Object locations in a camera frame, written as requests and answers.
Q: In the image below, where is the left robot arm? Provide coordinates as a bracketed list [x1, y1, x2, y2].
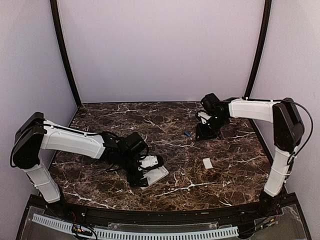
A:
[10, 112, 157, 218]

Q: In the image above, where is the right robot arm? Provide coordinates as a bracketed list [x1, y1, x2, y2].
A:
[195, 93, 306, 217]

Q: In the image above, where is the white air conditioner remote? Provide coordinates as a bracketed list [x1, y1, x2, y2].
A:
[140, 166, 169, 190]

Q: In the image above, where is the right black frame post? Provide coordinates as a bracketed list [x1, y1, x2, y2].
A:
[244, 0, 272, 98]

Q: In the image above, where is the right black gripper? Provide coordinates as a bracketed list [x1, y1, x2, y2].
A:
[195, 114, 228, 141]

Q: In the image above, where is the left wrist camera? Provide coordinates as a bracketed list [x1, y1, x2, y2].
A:
[139, 155, 164, 170]

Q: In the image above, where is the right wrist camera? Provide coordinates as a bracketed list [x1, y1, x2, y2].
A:
[195, 110, 211, 125]

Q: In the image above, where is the white battery cover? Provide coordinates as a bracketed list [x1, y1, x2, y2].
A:
[202, 157, 213, 170]

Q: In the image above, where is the white slotted cable duct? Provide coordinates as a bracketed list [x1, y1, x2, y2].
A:
[31, 213, 239, 240]

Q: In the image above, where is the black front rail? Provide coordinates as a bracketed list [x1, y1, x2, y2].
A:
[27, 193, 298, 226]

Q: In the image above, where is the black frame post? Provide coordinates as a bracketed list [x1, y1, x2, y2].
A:
[49, 0, 82, 108]
[244, 0, 272, 98]

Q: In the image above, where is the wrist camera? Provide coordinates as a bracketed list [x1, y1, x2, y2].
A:
[139, 155, 164, 170]
[195, 110, 211, 125]

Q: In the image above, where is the left black frame post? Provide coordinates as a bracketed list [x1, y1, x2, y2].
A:
[49, 0, 82, 108]

